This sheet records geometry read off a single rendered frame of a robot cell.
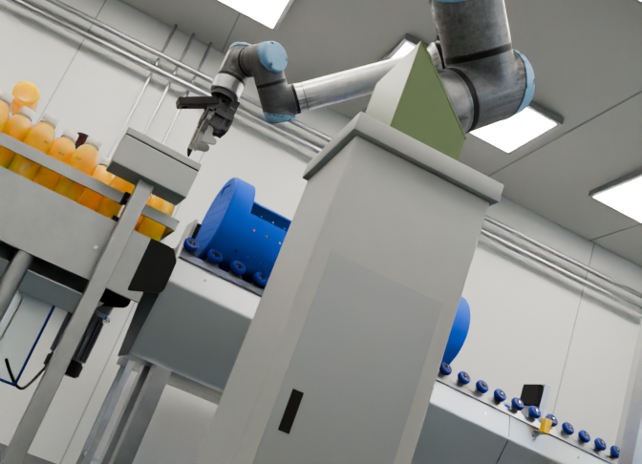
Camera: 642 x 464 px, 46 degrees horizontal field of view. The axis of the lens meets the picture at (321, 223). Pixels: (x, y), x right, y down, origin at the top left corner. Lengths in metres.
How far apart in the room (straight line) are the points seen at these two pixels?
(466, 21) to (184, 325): 1.08
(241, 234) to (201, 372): 0.40
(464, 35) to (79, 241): 1.03
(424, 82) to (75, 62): 4.68
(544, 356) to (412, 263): 5.35
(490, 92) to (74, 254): 1.06
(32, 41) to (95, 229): 4.21
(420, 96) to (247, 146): 4.50
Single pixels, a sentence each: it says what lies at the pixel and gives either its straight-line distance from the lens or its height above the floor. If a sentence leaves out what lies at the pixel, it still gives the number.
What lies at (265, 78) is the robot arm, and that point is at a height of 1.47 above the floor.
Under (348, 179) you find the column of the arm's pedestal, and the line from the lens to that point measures 1.38.
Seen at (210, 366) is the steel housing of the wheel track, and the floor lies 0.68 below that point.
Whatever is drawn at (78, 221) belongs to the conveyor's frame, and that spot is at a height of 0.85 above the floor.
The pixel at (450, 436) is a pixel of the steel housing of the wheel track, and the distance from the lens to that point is 2.47.
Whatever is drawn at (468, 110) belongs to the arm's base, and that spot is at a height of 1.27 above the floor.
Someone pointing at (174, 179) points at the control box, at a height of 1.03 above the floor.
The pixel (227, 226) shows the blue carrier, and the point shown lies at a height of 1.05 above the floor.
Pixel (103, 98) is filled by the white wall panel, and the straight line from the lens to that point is 5.94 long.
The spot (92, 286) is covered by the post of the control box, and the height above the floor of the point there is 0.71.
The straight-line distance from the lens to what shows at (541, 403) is 2.78.
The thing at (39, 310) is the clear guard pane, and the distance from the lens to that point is 2.44.
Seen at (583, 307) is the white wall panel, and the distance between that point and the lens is 7.01.
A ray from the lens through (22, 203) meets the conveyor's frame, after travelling 1.97.
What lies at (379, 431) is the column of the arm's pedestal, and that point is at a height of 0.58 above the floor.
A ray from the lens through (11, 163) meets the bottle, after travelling 2.04.
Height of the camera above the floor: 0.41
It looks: 20 degrees up
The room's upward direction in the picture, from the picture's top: 21 degrees clockwise
